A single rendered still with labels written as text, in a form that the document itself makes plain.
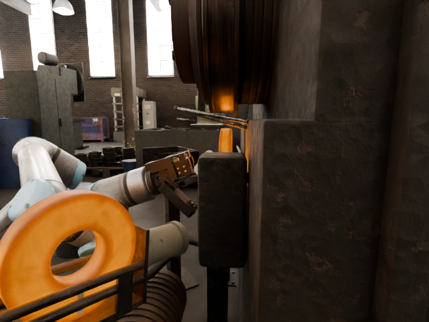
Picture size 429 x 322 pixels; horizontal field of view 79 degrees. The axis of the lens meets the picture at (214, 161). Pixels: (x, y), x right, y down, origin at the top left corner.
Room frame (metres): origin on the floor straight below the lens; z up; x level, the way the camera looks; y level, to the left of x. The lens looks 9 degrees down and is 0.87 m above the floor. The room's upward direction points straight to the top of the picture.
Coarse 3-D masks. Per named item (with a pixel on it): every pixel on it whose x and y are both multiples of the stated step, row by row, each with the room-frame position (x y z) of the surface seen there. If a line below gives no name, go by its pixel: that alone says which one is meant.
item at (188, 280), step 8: (144, 152) 1.39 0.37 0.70; (152, 152) 1.41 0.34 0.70; (160, 152) 1.43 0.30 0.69; (168, 152) 1.45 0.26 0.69; (176, 152) 1.48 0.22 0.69; (192, 152) 1.24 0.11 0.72; (144, 160) 1.39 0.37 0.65; (152, 160) 1.41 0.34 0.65; (168, 200) 1.27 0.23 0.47; (168, 208) 1.27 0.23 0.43; (176, 208) 1.28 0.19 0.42; (168, 216) 1.27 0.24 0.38; (176, 216) 1.28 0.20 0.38; (168, 264) 1.29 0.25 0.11; (176, 264) 1.28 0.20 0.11; (176, 272) 1.28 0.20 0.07; (184, 272) 1.38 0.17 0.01; (184, 280) 1.30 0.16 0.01; (192, 280) 1.30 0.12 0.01
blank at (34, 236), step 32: (64, 192) 0.31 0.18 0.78; (96, 192) 0.33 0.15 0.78; (32, 224) 0.26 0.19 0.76; (64, 224) 0.28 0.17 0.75; (96, 224) 0.31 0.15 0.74; (128, 224) 0.35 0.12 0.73; (0, 256) 0.25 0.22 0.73; (32, 256) 0.26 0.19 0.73; (96, 256) 0.33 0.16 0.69; (128, 256) 0.34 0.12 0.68; (0, 288) 0.24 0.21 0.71; (32, 288) 0.25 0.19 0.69; (96, 288) 0.31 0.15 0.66; (64, 320) 0.28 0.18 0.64
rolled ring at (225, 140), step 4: (224, 128) 0.77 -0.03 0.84; (228, 128) 0.77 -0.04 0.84; (220, 132) 0.74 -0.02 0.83; (224, 132) 0.74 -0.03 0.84; (228, 132) 0.74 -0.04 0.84; (220, 136) 0.72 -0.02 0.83; (224, 136) 0.72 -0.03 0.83; (228, 136) 0.72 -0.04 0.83; (220, 140) 0.71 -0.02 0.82; (224, 140) 0.71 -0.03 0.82; (228, 140) 0.71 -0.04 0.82; (220, 144) 0.70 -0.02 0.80; (224, 144) 0.70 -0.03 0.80; (228, 144) 0.70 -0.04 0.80; (220, 148) 0.70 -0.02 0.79; (224, 148) 0.70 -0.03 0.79; (228, 148) 0.70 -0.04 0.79
